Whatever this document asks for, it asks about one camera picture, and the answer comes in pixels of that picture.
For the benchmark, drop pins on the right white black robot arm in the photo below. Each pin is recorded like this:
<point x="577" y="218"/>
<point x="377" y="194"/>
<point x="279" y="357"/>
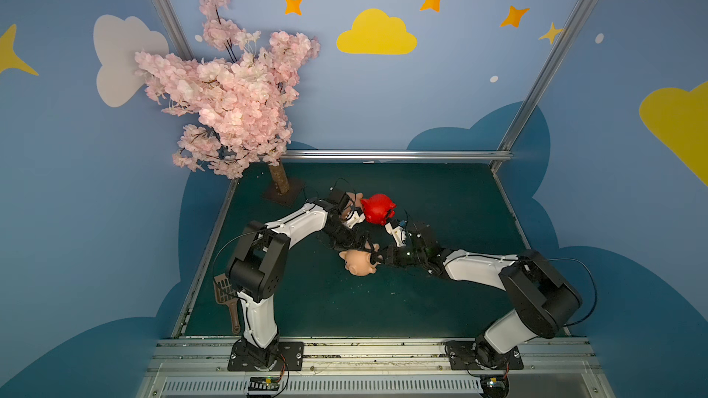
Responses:
<point x="543" y="300"/>

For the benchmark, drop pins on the tan piggy bank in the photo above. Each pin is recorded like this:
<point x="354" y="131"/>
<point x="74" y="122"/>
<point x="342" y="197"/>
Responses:
<point x="354" y="207"/>
<point x="361" y="263"/>

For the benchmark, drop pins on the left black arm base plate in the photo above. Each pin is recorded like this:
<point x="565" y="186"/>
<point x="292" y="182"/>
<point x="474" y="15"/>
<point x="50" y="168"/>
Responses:
<point x="277" y="356"/>

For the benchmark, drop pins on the red piggy bank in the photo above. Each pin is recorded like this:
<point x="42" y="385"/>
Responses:
<point x="378" y="209"/>

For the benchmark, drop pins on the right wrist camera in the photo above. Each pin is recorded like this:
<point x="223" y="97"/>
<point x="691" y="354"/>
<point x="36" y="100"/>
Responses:
<point x="397" y="230"/>

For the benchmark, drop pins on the pink cherry blossom tree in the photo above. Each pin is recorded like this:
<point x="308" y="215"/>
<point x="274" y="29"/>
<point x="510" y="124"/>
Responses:
<point x="240" y="100"/>

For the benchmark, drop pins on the right circuit board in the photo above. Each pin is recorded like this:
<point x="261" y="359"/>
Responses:
<point x="494" y="387"/>

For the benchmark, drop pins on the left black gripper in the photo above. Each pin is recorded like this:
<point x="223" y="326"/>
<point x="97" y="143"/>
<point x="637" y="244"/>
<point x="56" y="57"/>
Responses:
<point x="357" y="237"/>

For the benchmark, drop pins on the aluminium front rail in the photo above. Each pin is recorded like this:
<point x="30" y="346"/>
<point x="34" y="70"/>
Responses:
<point x="374" y="367"/>

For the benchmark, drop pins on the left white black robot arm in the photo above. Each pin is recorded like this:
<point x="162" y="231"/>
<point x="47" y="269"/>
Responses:
<point x="257" y="267"/>

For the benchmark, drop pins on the left green circuit board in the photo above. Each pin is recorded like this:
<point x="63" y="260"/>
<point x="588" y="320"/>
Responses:
<point x="263" y="386"/>

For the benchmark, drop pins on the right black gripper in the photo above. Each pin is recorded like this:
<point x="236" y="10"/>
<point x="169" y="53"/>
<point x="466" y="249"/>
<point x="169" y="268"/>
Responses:
<point x="391" y="254"/>

